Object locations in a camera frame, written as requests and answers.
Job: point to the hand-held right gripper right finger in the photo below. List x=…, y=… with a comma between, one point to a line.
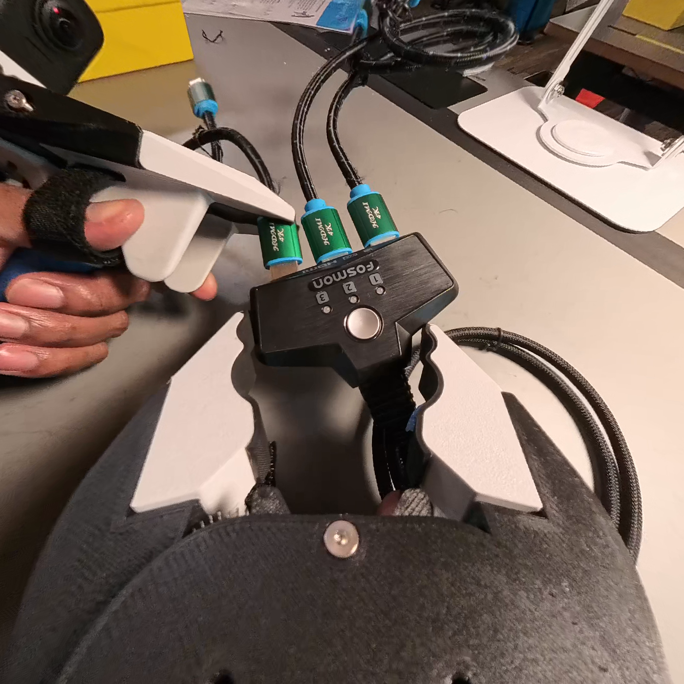
x=475, y=433

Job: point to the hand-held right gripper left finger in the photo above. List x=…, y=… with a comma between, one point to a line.
x=197, y=427

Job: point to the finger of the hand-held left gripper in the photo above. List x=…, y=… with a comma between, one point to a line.
x=208, y=251
x=213, y=181

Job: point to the yellow bin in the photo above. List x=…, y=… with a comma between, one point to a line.
x=139, y=37

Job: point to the black hdmi switch box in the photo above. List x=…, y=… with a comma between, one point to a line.
x=406, y=278

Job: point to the person's right hand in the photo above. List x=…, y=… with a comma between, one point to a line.
x=390, y=505

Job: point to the person's left hand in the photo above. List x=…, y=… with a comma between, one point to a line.
x=64, y=320

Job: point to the black twist tie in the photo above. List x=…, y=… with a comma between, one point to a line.
x=211, y=36
x=497, y=337

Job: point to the printed paper sheets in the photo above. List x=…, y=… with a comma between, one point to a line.
x=278, y=10

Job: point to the white desk stand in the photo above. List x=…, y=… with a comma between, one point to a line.
x=534, y=144

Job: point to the red box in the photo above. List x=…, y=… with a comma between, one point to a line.
x=590, y=99

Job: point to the yellow box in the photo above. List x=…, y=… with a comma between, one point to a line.
x=657, y=13

